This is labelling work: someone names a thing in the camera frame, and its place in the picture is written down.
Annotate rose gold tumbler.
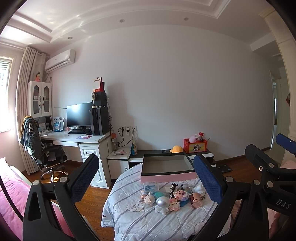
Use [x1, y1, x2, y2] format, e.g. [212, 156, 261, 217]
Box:
[189, 192, 203, 208]

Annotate pink block donut figure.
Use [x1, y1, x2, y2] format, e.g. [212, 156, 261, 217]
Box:
[174, 190, 189, 201]

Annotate black hair clip white flowers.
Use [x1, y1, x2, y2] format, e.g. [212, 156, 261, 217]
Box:
[169, 183, 178, 198]

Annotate teal toy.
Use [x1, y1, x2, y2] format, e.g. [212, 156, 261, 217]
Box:
[153, 191, 169, 200]

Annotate clear box with blue cloth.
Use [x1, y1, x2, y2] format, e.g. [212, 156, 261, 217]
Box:
[144, 182, 159, 194]

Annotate blue highlighter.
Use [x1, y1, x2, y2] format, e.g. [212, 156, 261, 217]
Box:
[179, 199, 189, 207]

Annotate pink white block figure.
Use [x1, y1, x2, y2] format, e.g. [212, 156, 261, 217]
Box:
[169, 201, 181, 211]

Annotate baby doll blue dress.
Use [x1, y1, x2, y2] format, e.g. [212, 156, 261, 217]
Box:
[140, 190, 148, 201]

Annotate pink bedding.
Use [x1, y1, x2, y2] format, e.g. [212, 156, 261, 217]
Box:
[0, 158, 73, 240]

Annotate red toy storage box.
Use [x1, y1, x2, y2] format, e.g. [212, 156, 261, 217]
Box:
[183, 138, 208, 154]

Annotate black office chair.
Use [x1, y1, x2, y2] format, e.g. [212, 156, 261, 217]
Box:
[20, 115, 69, 182]

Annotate striped quilted table cover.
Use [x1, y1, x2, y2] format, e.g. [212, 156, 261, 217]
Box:
[101, 164, 217, 240]

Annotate yellow octopus plush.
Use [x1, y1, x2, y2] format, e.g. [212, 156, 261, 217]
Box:
[170, 146, 183, 153]

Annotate pink and black box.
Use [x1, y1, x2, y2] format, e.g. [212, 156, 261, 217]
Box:
[140, 153, 197, 183]

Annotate white desk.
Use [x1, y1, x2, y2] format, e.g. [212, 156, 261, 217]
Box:
[41, 131, 112, 189]

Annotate orange capped bottle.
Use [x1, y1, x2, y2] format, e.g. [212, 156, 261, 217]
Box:
[110, 132, 118, 150]

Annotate black computer monitor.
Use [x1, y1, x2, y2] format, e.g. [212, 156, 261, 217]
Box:
[66, 102, 92, 126]

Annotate white glass-door cabinet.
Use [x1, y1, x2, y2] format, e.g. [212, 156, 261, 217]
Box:
[27, 81, 52, 118]

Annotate black computer tower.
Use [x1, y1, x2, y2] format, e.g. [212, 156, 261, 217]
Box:
[91, 106, 109, 136]

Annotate black speaker box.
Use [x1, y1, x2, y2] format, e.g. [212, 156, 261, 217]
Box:
[92, 91, 107, 107]

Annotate doll on cabinet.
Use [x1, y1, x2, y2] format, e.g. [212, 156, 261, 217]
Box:
[35, 72, 42, 82]

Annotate white air conditioner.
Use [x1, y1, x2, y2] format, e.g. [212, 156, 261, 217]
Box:
[45, 49, 76, 73]

